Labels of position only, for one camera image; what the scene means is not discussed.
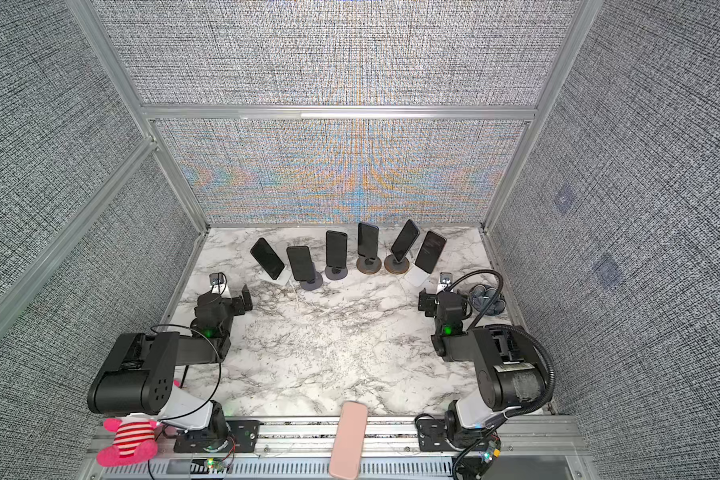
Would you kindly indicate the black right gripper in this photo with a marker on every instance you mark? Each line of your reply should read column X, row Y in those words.
column 426, row 303

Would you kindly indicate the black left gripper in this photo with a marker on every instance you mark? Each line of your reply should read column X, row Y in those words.
column 239, row 301

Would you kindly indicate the phone with purple case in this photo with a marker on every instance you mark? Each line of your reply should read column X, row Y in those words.
column 267, row 258

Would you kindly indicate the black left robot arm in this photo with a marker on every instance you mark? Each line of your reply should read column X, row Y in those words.
column 136, row 378

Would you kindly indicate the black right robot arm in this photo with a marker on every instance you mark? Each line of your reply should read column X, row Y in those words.
column 510, row 370

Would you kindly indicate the white phone stand right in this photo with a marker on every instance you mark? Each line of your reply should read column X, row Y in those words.
column 416, row 276

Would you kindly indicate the white phone stand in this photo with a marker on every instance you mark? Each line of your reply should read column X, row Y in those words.
column 416, row 276
column 284, row 278

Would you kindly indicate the wooden round stand right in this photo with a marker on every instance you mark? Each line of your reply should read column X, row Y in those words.
column 395, row 266

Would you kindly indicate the wooden round stand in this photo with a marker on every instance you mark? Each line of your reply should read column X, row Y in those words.
column 368, row 266
column 395, row 266

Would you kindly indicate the white phone stand left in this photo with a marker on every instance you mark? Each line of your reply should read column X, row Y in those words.
column 284, row 278

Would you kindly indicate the tilted black phone wooden stand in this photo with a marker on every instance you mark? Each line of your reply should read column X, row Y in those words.
column 404, row 241

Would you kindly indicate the wooden round stand left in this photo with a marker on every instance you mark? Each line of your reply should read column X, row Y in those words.
column 368, row 266

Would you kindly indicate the purple round stand left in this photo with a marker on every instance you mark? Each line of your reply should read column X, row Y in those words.
column 313, row 284

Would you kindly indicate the black phone on wooden stand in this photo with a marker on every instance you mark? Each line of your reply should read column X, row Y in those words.
column 368, row 235

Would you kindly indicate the dark blue flower bowl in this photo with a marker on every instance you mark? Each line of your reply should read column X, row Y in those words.
column 481, row 297

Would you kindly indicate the pink white plush toy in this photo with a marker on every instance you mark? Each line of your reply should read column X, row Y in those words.
column 135, row 441

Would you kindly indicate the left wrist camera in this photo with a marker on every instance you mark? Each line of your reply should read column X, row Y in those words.
column 218, row 283

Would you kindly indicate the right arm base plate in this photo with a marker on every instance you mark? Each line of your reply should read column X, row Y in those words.
column 443, row 435

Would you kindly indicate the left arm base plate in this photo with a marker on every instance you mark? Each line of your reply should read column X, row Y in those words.
column 238, row 435

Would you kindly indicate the pink phone on rail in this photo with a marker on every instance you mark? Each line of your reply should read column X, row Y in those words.
column 346, row 454

